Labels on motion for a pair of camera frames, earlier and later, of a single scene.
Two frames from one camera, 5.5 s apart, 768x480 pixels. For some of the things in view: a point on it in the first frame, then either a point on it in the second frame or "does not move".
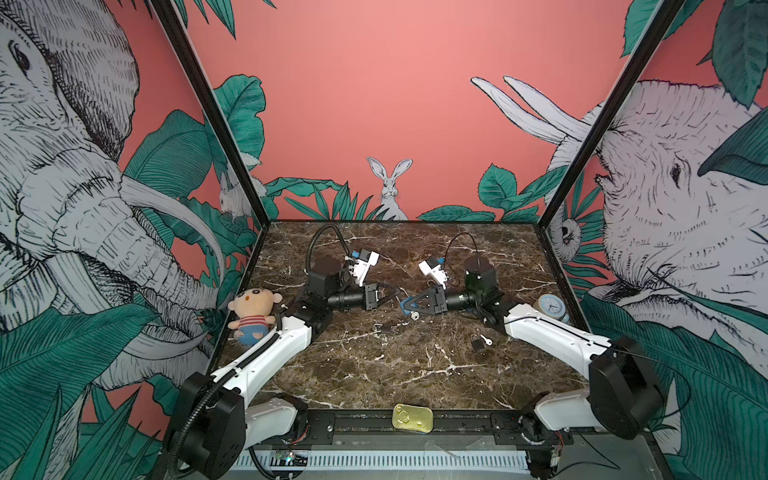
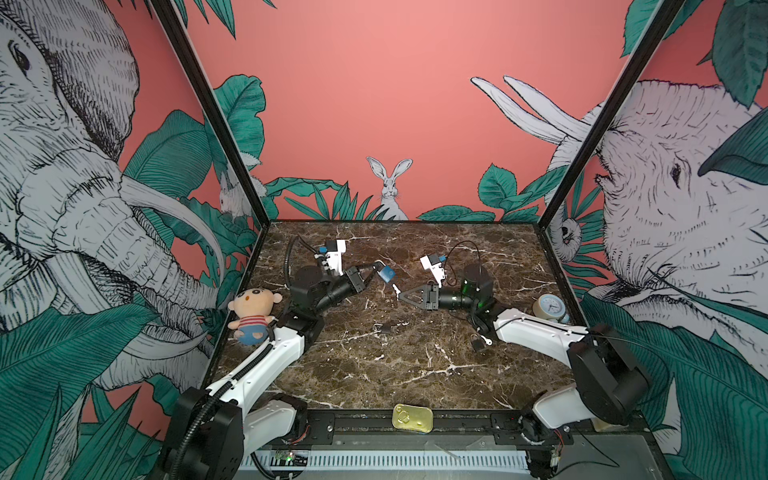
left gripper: x=371 y=296 -> x=356 y=279
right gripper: x=439 y=301 does not move
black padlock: x=477 y=342 does not move
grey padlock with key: x=384 y=327 does not move
